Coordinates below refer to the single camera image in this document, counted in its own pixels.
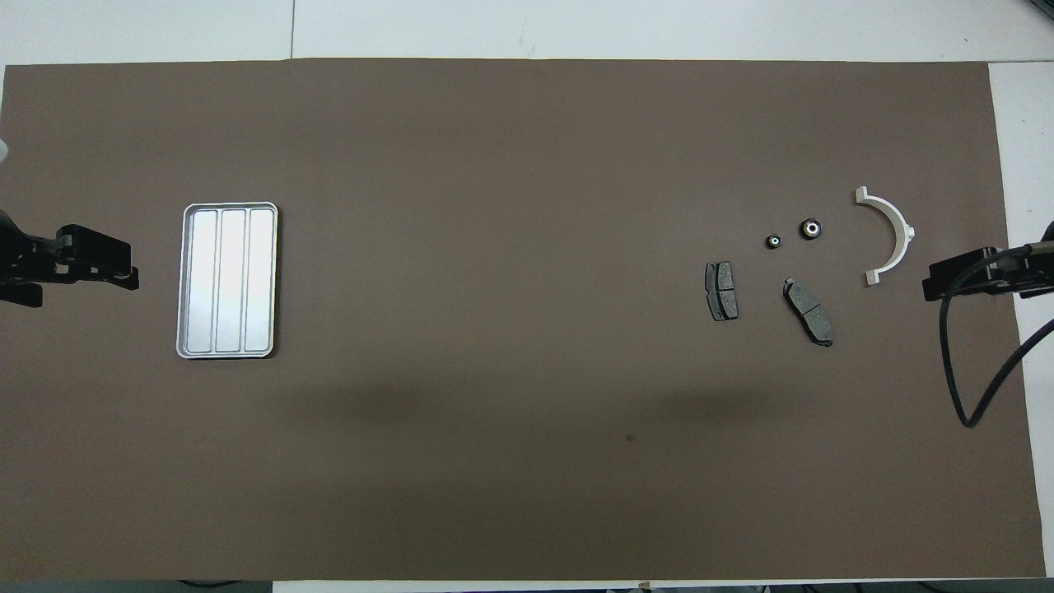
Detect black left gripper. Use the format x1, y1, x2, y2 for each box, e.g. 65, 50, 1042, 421
0, 210, 139, 307

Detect brown table mat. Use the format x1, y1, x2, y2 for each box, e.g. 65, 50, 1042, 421
0, 58, 1045, 581

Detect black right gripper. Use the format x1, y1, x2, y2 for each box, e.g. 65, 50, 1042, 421
922, 243, 1054, 301

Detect short rectangular grey brake pad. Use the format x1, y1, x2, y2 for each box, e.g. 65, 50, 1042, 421
705, 261, 739, 322

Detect silver metal tray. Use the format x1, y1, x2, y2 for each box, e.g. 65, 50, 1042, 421
175, 201, 279, 361

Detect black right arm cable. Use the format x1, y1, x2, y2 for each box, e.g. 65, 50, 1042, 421
939, 243, 1054, 427

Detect white semicircular plastic bracket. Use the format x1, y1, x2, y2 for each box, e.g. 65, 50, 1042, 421
854, 186, 916, 287

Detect long curved grey brake pad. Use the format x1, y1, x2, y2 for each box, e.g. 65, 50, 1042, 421
782, 278, 834, 348

